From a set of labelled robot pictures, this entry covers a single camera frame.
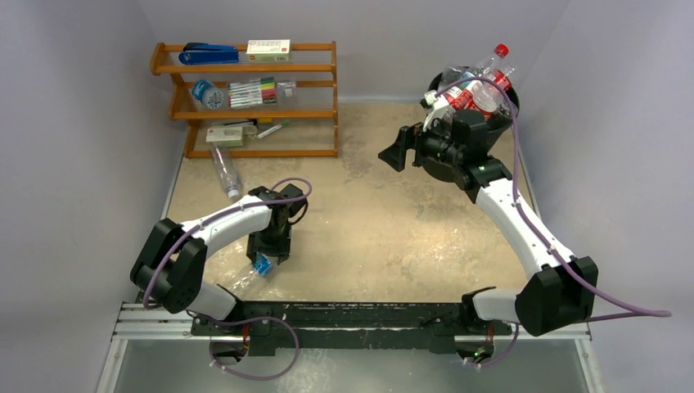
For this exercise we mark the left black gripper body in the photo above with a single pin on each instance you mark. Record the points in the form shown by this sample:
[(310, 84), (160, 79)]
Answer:
[(272, 241)]

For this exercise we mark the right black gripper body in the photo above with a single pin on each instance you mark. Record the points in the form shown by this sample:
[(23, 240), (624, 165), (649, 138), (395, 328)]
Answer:
[(414, 149)]

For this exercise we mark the blue label clear bottle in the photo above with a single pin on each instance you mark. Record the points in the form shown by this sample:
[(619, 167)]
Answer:
[(250, 280)]

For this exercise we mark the black ribbed waste bin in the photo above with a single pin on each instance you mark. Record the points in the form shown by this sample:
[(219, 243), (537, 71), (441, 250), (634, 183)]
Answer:
[(498, 123)]

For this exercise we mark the red label bottle red cap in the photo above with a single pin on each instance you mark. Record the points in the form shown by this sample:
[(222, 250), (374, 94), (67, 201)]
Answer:
[(490, 62)]

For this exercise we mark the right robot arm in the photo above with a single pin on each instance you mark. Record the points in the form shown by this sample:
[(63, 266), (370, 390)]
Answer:
[(555, 294)]

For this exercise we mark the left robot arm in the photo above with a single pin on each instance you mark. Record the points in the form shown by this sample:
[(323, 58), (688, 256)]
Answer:
[(170, 267)]

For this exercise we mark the clear bottle near shelf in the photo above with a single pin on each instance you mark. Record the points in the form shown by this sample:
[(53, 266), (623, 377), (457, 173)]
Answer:
[(228, 177)]

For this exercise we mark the white stapler on bottom shelf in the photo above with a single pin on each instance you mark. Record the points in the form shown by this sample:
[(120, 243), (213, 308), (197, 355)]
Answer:
[(230, 134)]

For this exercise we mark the green-capped white marker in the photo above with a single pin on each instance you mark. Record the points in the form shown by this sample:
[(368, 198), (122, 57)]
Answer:
[(272, 129)]

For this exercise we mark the small clear clip box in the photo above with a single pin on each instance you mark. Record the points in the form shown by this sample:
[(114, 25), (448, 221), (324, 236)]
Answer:
[(286, 88)]

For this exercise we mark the wooden three-tier shelf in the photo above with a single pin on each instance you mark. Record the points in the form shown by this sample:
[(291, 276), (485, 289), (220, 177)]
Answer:
[(313, 111)]

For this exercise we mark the pack of coloured markers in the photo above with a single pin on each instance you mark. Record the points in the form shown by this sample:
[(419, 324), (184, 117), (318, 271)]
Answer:
[(253, 92)]

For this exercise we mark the white and red box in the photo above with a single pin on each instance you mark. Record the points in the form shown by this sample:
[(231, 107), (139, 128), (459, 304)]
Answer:
[(269, 50)]

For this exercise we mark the blue stapler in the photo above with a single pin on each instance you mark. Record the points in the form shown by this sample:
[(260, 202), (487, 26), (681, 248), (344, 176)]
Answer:
[(198, 54)]

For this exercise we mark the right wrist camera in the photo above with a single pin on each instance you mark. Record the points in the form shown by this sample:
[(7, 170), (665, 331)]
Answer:
[(435, 105)]

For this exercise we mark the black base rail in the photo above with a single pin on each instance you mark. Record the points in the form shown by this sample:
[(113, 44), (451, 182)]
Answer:
[(270, 325)]

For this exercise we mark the aluminium frame rail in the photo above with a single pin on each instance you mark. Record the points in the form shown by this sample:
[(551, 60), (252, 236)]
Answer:
[(155, 351)]

